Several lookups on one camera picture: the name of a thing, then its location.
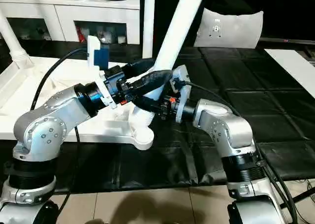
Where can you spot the black work mat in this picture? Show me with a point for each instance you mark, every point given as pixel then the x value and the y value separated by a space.
pixel 275 106

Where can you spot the white flat board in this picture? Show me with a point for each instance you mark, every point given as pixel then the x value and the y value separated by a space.
pixel 295 69

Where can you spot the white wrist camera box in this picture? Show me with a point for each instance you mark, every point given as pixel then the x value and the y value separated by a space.
pixel 183 91
pixel 98 56

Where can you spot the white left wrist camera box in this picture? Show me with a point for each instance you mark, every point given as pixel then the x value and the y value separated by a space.
pixel 98 56

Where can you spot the white plastic table top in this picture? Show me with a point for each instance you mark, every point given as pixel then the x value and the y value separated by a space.
pixel 29 96

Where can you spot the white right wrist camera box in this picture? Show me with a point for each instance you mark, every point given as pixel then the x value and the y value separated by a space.
pixel 183 91

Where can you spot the white plastic table leg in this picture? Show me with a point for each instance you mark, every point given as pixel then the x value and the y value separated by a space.
pixel 15 42
pixel 179 27
pixel 148 22

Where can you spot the black table frame bar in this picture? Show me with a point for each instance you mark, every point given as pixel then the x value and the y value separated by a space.
pixel 305 194

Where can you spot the white glass-door cabinet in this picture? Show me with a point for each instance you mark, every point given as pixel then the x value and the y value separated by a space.
pixel 59 17

